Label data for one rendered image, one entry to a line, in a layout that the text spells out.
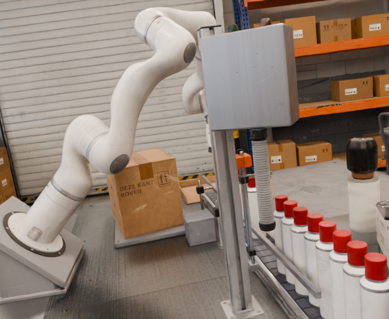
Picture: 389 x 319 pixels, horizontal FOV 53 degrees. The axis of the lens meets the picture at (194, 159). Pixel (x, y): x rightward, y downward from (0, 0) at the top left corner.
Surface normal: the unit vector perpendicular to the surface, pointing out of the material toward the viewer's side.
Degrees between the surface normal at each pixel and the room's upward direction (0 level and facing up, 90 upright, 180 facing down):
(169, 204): 90
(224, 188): 90
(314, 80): 90
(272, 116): 90
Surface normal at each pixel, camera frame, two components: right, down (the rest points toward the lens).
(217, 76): -0.40, 0.23
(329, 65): 0.04, 0.19
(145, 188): 0.34, 0.15
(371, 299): -0.70, 0.23
